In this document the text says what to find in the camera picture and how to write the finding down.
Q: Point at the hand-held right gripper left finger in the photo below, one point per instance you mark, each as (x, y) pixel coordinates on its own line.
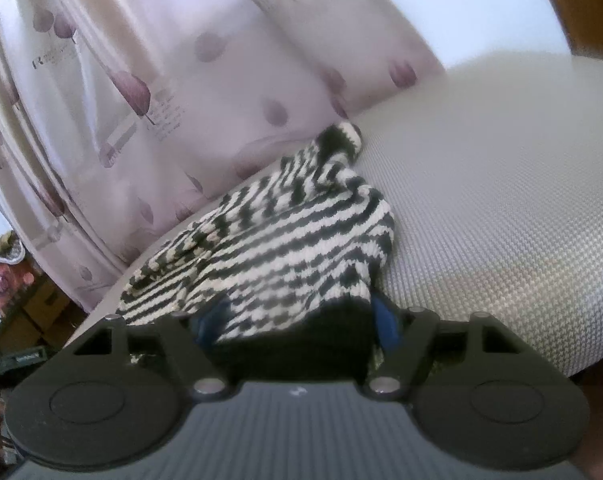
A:
(209, 327)

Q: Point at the floral patterned pillow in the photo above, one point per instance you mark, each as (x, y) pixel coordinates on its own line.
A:
(146, 110)

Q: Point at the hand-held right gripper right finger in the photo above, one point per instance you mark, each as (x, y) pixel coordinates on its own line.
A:
(385, 325)

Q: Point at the black and cream striped knit sweater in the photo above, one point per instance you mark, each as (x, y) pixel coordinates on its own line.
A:
(286, 255)

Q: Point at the cardboard box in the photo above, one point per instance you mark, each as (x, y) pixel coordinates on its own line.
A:
(43, 305)

